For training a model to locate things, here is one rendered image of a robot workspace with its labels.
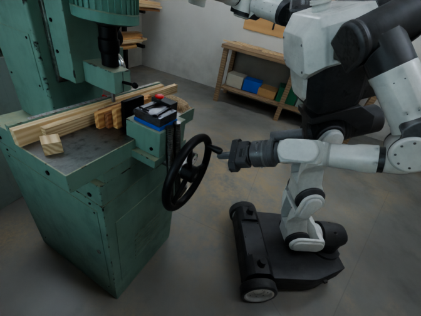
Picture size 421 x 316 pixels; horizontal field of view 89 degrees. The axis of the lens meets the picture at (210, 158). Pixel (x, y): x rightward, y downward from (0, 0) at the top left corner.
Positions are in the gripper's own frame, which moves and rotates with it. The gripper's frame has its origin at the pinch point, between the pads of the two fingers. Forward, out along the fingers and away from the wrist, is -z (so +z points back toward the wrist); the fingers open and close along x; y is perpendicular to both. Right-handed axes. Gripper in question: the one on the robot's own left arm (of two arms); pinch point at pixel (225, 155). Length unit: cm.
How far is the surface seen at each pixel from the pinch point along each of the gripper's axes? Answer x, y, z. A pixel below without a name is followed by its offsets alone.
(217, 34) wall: 302, -118, -136
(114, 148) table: -11.3, 27.9, -20.4
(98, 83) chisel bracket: 9.0, 36.9, -30.3
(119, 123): -0.6, 27.1, -26.1
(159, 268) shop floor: -46, -48, -59
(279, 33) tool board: 292, -148, -40
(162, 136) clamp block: -4.6, 21.8, -9.5
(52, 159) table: -20, 39, -27
